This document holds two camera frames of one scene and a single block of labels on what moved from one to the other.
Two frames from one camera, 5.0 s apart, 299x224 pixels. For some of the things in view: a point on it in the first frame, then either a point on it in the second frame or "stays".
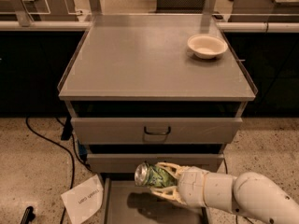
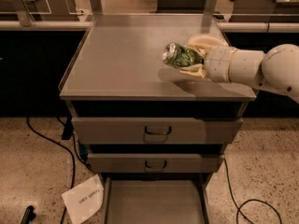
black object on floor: x=29 y=216 stays
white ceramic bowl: x=206 y=46 stays
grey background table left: x=38 y=3 stays
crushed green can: x=148 y=175 -> x=181 y=56
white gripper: x=191 y=187 -> x=217 y=63
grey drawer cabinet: x=136 y=93 stays
